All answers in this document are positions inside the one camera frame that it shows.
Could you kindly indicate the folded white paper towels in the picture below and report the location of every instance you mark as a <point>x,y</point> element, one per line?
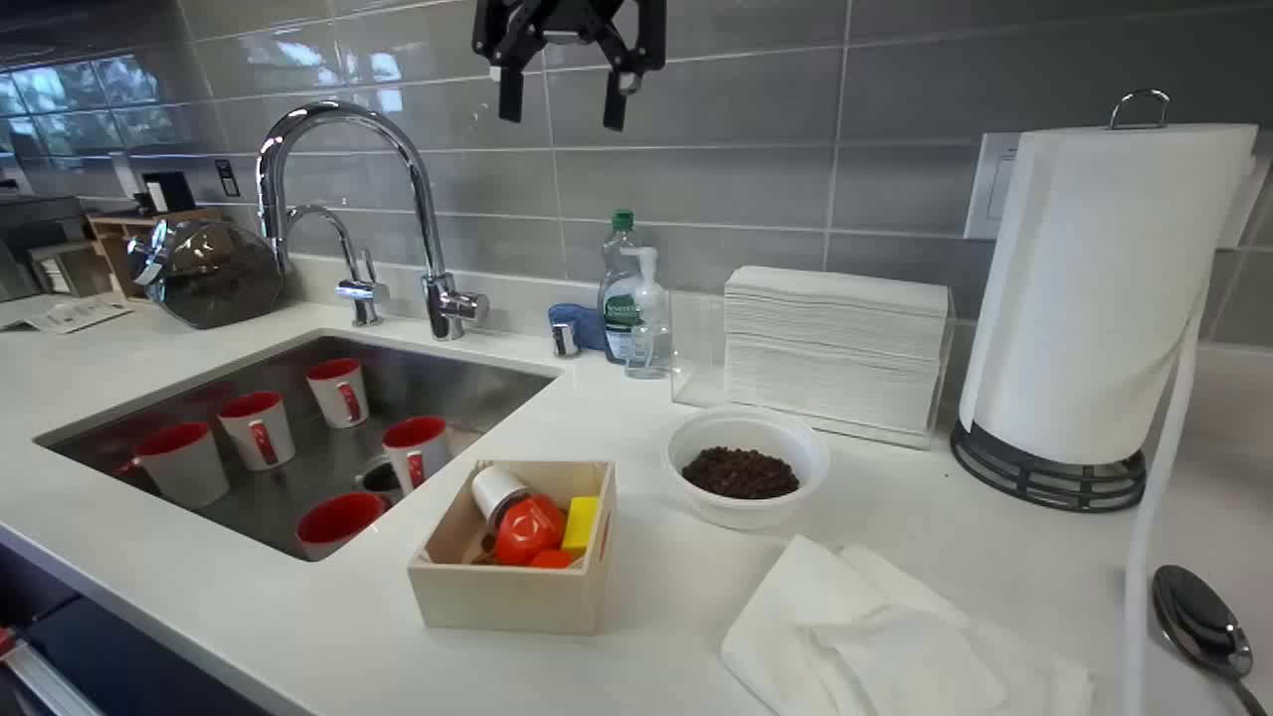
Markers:
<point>876,637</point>

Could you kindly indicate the white cup with red inside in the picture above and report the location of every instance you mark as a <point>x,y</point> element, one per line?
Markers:
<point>416,456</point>
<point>256,430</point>
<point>340,520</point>
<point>340,390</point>
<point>181,468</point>

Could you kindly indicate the small wooden shelf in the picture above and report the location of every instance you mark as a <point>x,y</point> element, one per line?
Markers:
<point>114,244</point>

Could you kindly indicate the black spoon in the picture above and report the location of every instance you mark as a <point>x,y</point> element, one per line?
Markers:
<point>1200,618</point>

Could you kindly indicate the white ceramic bowl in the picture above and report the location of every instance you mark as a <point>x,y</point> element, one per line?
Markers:
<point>749,515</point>

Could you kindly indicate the clear soap pump bottle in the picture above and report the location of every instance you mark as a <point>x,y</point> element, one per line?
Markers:
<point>644,321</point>

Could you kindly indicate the stack of white napkins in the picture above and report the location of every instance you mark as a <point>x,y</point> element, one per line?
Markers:
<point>835,346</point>

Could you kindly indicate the green capped bottle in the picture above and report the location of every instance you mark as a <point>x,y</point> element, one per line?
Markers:
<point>616,253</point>

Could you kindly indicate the small chrome side tap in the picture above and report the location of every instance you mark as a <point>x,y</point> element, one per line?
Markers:
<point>358,285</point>

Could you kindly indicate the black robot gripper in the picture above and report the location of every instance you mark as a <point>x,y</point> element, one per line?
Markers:
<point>570,19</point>

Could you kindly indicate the white paper card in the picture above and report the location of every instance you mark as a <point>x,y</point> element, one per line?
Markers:
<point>79,314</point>

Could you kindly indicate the dark coffee beans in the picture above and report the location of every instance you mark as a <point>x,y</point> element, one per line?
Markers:
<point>741,472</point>

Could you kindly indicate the light wooden box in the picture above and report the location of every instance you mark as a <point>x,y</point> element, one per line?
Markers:
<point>510,598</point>

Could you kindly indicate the stainless steel sink basin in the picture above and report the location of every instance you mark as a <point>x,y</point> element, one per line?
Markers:
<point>452,385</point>

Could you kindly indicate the dark shiny bag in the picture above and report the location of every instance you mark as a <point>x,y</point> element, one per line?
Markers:
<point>218,272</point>

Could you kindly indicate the white paper towel roll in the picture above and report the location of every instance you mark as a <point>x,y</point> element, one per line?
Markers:
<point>1096,293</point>

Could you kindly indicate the small blue container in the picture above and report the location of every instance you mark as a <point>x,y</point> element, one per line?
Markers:
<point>574,329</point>

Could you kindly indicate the red printed foam ball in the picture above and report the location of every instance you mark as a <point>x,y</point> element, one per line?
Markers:
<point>527,527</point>

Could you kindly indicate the yellow foam block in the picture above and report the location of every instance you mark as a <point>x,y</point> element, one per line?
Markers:
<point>583,524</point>

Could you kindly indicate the chrome gooseneck faucet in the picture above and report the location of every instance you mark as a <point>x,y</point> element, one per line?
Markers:
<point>423,224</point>

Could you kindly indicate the dark countertop appliance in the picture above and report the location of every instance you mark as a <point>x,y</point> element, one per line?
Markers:
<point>35,244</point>

